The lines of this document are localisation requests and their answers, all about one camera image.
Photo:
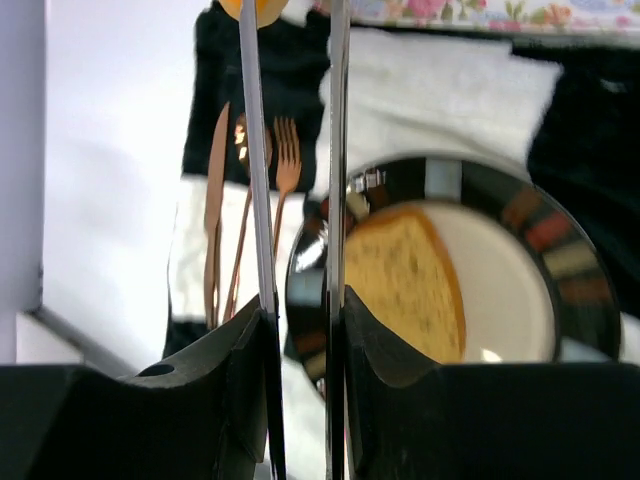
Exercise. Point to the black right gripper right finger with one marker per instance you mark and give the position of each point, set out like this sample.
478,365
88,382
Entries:
393,403

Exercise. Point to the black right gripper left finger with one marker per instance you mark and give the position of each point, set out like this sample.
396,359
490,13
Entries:
202,412

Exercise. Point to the sliced bread piece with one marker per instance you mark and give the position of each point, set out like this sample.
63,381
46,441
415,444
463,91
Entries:
401,270

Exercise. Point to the orange croissant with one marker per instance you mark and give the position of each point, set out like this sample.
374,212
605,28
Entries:
267,11

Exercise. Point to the silver metal food tongs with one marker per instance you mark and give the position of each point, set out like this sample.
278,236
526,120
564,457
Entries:
334,376

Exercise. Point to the dark rimmed beige plate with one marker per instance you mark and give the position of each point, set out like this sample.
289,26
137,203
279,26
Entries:
533,286

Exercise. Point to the copper knife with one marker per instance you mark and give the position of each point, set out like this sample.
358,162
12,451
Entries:
214,198

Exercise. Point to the copper fork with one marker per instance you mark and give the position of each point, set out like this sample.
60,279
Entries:
288,168

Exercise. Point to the black white checkered cloth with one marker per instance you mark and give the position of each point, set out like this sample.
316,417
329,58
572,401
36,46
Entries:
417,91

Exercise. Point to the floral rectangular tray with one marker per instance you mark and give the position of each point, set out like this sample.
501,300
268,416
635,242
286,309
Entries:
538,16

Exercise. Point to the aluminium frame rail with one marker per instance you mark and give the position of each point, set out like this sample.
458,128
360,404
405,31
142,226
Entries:
94,353

